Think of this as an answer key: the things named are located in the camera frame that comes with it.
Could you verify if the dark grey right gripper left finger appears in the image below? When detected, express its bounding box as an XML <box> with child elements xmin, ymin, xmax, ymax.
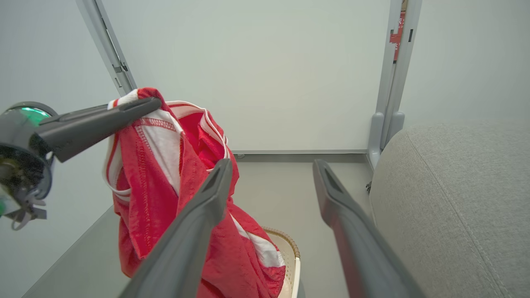
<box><xmin>119</xmin><ymin>159</ymin><xmax>234</xmax><ymax>298</ymax></box>

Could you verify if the grey left gripper green band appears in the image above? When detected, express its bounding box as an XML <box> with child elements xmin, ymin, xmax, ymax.
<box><xmin>0</xmin><ymin>97</ymin><xmax>162</xmax><ymax>231</ymax></box>

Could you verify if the upright grey metal frame post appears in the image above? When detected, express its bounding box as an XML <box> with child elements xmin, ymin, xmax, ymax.
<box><xmin>367</xmin><ymin>0</ymin><xmax>423</xmax><ymax>171</ymax></box>

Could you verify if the red label on post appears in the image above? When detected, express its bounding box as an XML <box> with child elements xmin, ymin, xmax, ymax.
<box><xmin>389</xmin><ymin>11</ymin><xmax>407</xmax><ymax>62</ymax></box>

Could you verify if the light grey fabric sofa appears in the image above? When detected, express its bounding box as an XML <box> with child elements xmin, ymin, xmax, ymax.
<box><xmin>369</xmin><ymin>119</ymin><xmax>530</xmax><ymax>298</ymax></box>

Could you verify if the beige wicker laundry basket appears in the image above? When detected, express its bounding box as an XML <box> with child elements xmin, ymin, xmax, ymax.
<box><xmin>263</xmin><ymin>226</ymin><xmax>301</xmax><ymax>298</ymax></box>

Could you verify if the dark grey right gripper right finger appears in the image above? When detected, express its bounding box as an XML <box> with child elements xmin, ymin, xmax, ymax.
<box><xmin>312</xmin><ymin>159</ymin><xmax>425</xmax><ymax>298</ymax></box>

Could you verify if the slanted grey metal frame post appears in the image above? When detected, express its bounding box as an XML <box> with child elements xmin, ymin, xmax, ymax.
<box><xmin>75</xmin><ymin>0</ymin><xmax>138</xmax><ymax>98</ymax></box>

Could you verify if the red and white garment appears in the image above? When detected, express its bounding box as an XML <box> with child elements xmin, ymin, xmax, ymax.
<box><xmin>102</xmin><ymin>87</ymin><xmax>287</xmax><ymax>298</ymax></box>

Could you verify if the grey horizontal floor rail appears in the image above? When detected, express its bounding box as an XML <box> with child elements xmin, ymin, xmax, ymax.
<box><xmin>231</xmin><ymin>149</ymin><xmax>369</xmax><ymax>163</ymax></box>

